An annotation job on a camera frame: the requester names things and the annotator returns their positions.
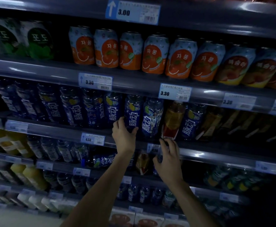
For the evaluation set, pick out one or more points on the person's left forearm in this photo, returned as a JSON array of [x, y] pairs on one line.
[[100, 193]]

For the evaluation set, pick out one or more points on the person's right hand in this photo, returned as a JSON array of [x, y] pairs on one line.
[[171, 165]]

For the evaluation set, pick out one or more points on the row of orange fruit cans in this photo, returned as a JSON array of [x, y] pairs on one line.
[[154, 56]]

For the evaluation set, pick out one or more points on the row of white fruit-print cartons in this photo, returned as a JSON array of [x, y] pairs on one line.
[[121, 218]]

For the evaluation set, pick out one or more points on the yellow peach print drink can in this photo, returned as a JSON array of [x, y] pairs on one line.
[[233, 68], [261, 70]]

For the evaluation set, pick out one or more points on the row of dark blue bottles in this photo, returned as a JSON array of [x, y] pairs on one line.
[[71, 106]]

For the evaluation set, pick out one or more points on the row of dark green bottles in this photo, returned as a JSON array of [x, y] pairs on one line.
[[168, 198]]

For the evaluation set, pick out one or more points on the row of pale labelled bottles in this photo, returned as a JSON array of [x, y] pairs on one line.
[[0, 170]]

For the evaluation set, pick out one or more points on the amber tea bottle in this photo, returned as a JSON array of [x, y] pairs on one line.
[[173, 118], [142, 163]]

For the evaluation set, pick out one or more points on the row of gold label bottles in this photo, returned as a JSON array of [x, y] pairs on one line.
[[211, 122]]

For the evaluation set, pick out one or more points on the dark grey store shelf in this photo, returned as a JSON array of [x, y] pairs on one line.
[[45, 70]]

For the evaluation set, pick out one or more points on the person's right forearm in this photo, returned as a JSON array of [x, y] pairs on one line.
[[190, 208]]

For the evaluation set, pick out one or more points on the person's left hand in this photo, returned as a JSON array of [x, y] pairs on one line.
[[123, 139]]

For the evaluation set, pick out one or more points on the row of clear white-label bottles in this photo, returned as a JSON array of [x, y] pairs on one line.
[[50, 148]]

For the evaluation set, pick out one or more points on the group of yellow labelled bottles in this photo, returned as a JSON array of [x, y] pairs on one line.
[[3, 139]]

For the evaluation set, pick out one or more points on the row of small blue bottles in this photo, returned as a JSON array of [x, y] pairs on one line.
[[64, 180]]

